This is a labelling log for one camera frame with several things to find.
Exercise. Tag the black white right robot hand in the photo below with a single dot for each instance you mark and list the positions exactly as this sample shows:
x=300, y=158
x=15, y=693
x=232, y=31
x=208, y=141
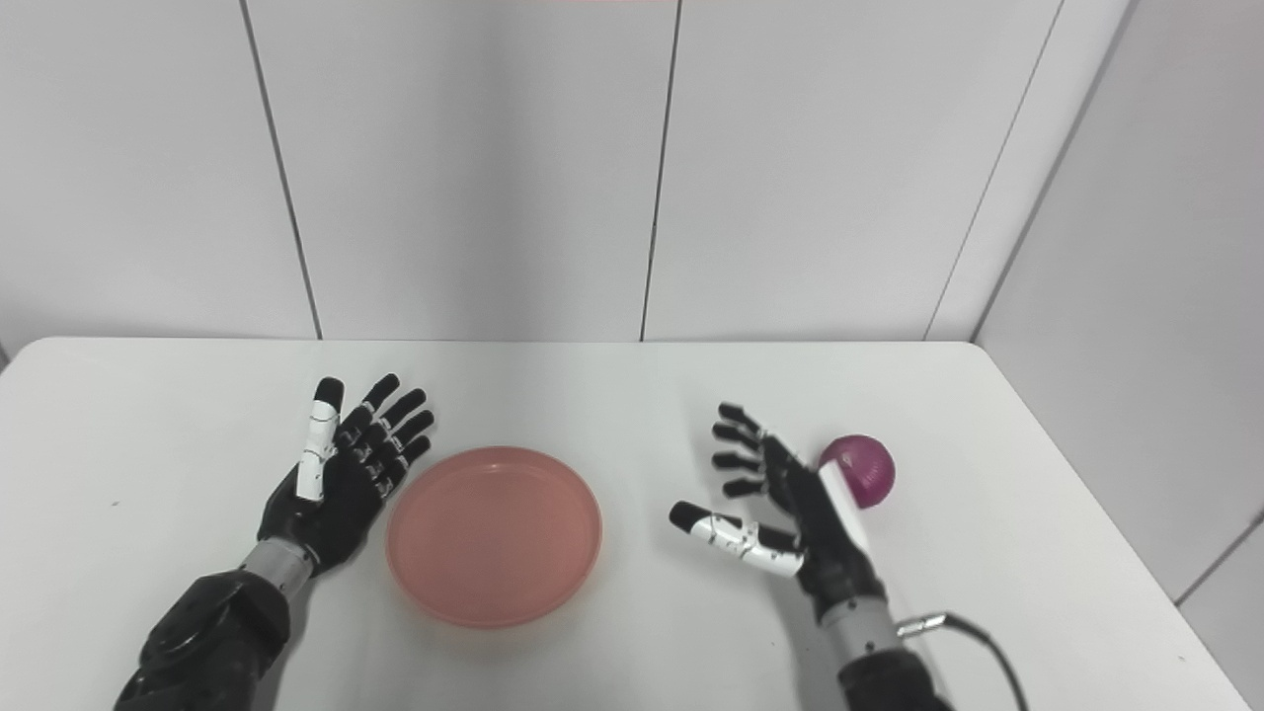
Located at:
x=825, y=553

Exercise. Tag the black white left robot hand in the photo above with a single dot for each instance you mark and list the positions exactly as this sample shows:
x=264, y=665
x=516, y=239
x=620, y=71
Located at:
x=341, y=504

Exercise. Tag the purple red onion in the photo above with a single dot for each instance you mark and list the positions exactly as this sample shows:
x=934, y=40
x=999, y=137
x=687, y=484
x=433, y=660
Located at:
x=867, y=469

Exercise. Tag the pink round plate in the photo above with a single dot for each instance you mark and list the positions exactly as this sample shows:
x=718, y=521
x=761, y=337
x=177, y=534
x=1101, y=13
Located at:
x=494, y=538

